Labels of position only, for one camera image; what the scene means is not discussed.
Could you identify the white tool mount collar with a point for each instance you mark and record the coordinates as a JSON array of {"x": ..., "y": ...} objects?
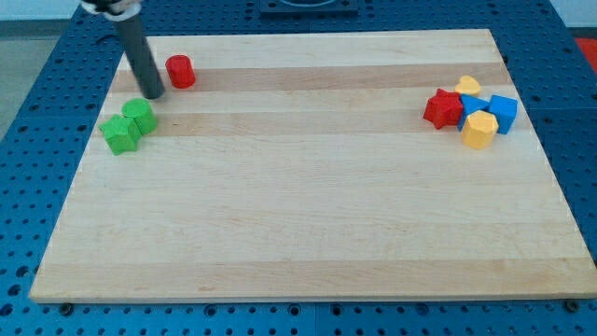
[{"x": 113, "y": 10}]

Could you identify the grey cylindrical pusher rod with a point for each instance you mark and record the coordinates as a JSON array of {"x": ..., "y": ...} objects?
[{"x": 141, "y": 60}]

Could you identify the red cylinder block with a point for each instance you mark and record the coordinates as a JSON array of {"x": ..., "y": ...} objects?
[{"x": 180, "y": 71}]

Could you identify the green cylinder block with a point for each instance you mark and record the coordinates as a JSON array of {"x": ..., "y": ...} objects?
[{"x": 142, "y": 114}]

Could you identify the green star block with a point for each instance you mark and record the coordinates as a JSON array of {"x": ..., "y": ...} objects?
[{"x": 121, "y": 134}]

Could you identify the light wooden board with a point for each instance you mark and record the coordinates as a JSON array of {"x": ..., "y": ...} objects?
[{"x": 299, "y": 167}]

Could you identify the red star block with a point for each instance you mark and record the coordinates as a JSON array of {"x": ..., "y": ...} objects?
[{"x": 444, "y": 109}]

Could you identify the yellow heart block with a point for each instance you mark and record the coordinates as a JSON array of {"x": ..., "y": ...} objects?
[{"x": 468, "y": 85}]

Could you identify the blue triangle block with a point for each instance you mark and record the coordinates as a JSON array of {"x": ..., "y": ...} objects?
[{"x": 470, "y": 105}]

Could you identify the yellow hexagon block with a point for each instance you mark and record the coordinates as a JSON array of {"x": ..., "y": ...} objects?
[{"x": 479, "y": 129}]

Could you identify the blue cube block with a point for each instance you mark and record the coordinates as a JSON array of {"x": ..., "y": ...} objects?
[{"x": 505, "y": 110}]

